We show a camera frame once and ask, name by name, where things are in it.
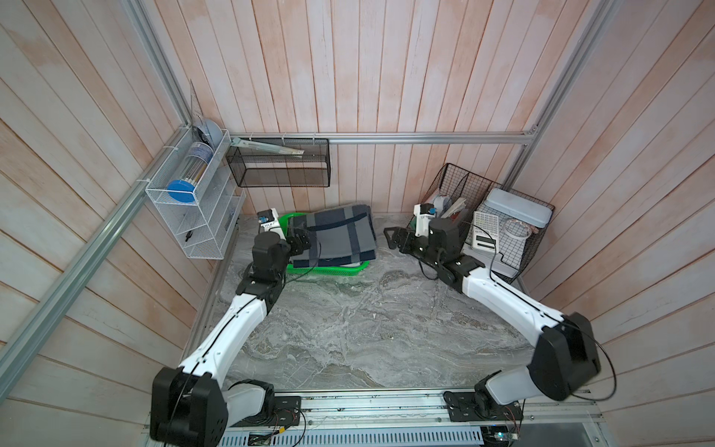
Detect clear tube blue cap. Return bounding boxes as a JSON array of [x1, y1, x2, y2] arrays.
[[167, 142, 214, 203]]

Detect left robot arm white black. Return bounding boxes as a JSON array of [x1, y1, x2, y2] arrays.
[[149, 209, 310, 446]]

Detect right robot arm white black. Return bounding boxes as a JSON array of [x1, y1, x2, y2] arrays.
[[384, 218, 608, 421]]

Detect black mesh wall basket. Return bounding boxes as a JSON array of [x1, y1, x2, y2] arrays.
[[226, 139, 331, 188]]

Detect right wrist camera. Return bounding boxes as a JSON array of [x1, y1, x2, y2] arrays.
[[413, 203, 437, 237]]

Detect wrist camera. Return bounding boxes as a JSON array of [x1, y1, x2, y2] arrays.
[[413, 203, 437, 237], [257, 208, 286, 240]]

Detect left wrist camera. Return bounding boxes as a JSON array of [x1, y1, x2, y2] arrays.
[[257, 208, 286, 240]]

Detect horizontal aluminium wall bar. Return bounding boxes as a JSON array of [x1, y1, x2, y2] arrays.
[[231, 131, 536, 145]]

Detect black wire desk organizer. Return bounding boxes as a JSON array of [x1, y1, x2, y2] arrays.
[[419, 163, 555, 283]]

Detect white rectangular plastic box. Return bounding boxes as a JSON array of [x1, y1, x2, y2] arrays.
[[484, 189, 553, 228]]

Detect green plastic basket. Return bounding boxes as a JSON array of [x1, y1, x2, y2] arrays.
[[279, 212, 370, 277]]

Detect white calculator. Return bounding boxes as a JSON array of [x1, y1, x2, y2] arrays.
[[471, 212, 499, 254]]

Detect white tape roll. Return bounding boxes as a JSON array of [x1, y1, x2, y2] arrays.
[[502, 218, 533, 240]]

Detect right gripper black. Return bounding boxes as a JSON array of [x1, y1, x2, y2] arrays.
[[390, 230, 449, 279]]

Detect navy grey plaid scarf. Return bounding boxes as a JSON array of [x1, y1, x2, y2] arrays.
[[287, 204, 377, 268]]

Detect aluminium mounting rail base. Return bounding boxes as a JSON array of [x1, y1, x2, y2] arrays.
[[142, 387, 610, 447]]

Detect white wire wall shelf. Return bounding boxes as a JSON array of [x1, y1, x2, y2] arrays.
[[145, 129, 246, 260]]

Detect grey ruler in basket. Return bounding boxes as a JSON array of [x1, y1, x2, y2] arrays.
[[232, 138, 305, 156]]

